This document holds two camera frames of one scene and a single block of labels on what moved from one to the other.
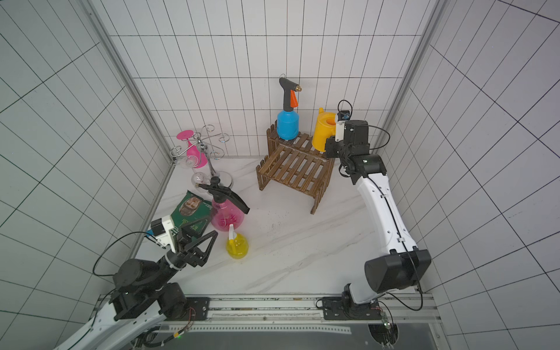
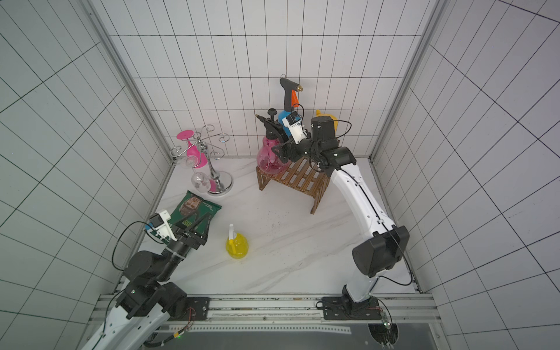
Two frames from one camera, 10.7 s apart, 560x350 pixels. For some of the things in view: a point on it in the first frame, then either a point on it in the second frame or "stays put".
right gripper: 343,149 to 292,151
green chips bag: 191,211 stays put
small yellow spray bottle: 237,246 stays put
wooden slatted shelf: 296,165 stays put
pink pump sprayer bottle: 230,206 to 267,160
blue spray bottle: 287,124 stays put
